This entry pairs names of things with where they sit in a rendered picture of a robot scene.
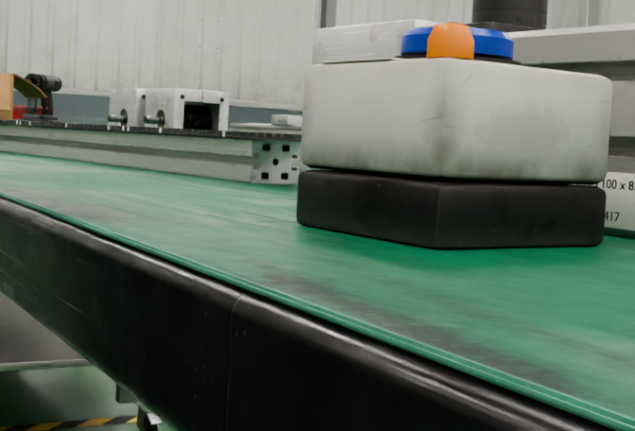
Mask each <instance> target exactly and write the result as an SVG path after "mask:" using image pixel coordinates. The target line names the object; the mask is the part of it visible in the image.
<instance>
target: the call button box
mask: <svg viewBox="0 0 635 431"><path fill-rule="evenodd" d="M611 100H612V84H611V80H609V79H608V78H605V77H603V76H598V74H590V73H576V72H568V71H560V70H552V69H544V68H537V67H529V66H523V65H521V63H520V62H518V61H515V60H503V59H495V58H485V57H473V60H467V59H460V58H452V57H440V58H426V55H404V56H396V57H393V58H391V57H390V58H373V59H356V60H322V61H321V62H320V63H316V64H314V65H311V66H309V67H308V68H307V69H306V72H305V77H304V95H303V112H302V130H301V147H300V158H301V162H302V163H303V164H305V165H307V166H308V167H310V168H318V169H329V170H316V169H306V170H303V171H301V172H300V174H299V179H298V196H297V214H296V218H297V221H298V223H299V224H301V225H302V226H306V227H312V228H318V229H322V230H328V231H333V232H339V233H348V234H353V235H359V236H365V237H369V238H375V239H380V240H385V241H390V242H396V243H401V244H406V245H412V246H417V247H423V248H427V249H433V250H465V249H507V248H549V247H589V246H596V245H599V244H601V243H602V241H603V238H604V226H605V212H606V198H607V196H606V192H605V190H603V189H601V188H599V187H596V186H586V185H575V184H591V185H595V184H597V183H599V182H601V181H603V180H604V179H605V177H606V176H607V167H608V153H609V127H610V113H611Z"/></svg>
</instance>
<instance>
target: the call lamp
mask: <svg viewBox="0 0 635 431"><path fill-rule="evenodd" d="M473 55H474V38H473V35H472V32H471V30H470V27H469V26H465V25H462V24H460V23H456V22H453V21H452V22H447V23H442V24H437V25H434V27H433V29H432V31H431V33H430V35H429V37H428V39H427V50H426V58H440V57H452V58H460V59H467V60H473Z"/></svg>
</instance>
